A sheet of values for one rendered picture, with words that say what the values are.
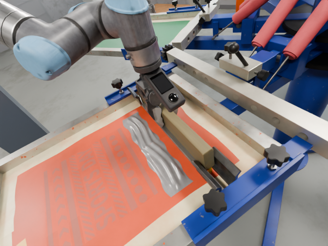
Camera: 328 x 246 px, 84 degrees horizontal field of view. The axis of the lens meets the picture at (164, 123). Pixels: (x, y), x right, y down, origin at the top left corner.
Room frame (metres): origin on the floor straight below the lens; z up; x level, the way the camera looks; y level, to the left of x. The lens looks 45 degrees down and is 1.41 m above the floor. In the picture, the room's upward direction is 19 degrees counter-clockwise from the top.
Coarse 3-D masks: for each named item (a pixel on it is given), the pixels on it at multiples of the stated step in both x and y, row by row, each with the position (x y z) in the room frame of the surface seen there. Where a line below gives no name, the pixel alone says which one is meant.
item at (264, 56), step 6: (258, 54) 0.54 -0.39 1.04; (264, 54) 0.52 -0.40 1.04; (270, 54) 0.51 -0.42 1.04; (276, 54) 0.50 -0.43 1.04; (258, 60) 0.50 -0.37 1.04; (264, 60) 0.49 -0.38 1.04; (270, 60) 0.49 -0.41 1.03; (264, 66) 0.48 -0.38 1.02; (270, 66) 0.49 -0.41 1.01; (228, 72) 0.49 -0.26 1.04; (240, 78) 0.45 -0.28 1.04; (252, 78) 0.47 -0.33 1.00
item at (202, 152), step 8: (160, 104) 0.43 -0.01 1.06; (168, 112) 0.38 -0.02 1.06; (168, 120) 0.36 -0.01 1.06; (176, 120) 0.34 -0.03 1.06; (168, 128) 0.38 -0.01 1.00; (176, 128) 0.32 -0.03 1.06; (184, 128) 0.31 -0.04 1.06; (176, 136) 0.33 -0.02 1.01; (184, 136) 0.28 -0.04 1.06; (192, 136) 0.27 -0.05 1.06; (184, 144) 0.29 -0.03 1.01; (192, 144) 0.25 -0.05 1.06; (200, 144) 0.24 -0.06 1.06; (192, 152) 0.26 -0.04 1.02; (200, 152) 0.23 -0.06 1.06; (208, 152) 0.22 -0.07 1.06; (200, 160) 0.23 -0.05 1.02; (208, 160) 0.22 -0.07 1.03; (208, 168) 0.22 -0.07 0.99
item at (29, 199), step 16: (128, 112) 0.58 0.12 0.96; (144, 112) 0.54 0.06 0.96; (112, 128) 0.52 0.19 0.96; (160, 128) 0.43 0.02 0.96; (80, 144) 0.49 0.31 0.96; (48, 160) 0.47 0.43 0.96; (32, 176) 0.42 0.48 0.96; (16, 192) 0.38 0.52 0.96; (32, 192) 0.35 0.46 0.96; (16, 208) 0.32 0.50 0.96; (32, 208) 0.30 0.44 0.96; (16, 224) 0.27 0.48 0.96
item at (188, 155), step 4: (144, 104) 0.54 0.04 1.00; (144, 108) 0.52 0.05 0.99; (164, 128) 0.39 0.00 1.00; (164, 132) 0.38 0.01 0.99; (168, 132) 0.37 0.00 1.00; (168, 136) 0.36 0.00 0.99; (172, 136) 0.35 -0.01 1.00; (172, 140) 0.34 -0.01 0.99; (176, 140) 0.33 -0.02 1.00; (176, 144) 0.32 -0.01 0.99; (180, 144) 0.31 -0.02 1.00; (180, 148) 0.30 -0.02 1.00; (184, 148) 0.29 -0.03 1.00; (184, 152) 0.28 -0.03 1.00; (188, 152) 0.28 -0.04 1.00; (188, 156) 0.27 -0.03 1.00; (192, 156) 0.26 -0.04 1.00; (192, 160) 0.25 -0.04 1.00; (192, 164) 0.24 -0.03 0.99
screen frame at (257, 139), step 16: (176, 80) 0.63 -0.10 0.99; (128, 96) 0.63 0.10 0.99; (192, 96) 0.50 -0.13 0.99; (208, 96) 0.47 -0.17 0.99; (96, 112) 0.60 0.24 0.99; (112, 112) 0.61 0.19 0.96; (208, 112) 0.42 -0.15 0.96; (224, 112) 0.38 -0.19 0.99; (64, 128) 0.57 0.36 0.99; (80, 128) 0.57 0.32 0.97; (240, 128) 0.30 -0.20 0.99; (256, 128) 0.28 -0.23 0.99; (32, 144) 0.54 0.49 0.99; (48, 144) 0.53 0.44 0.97; (256, 144) 0.24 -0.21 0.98; (0, 160) 0.51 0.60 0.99; (16, 160) 0.50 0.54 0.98; (0, 176) 0.46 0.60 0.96; (160, 240) 0.11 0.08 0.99; (176, 240) 0.10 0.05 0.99
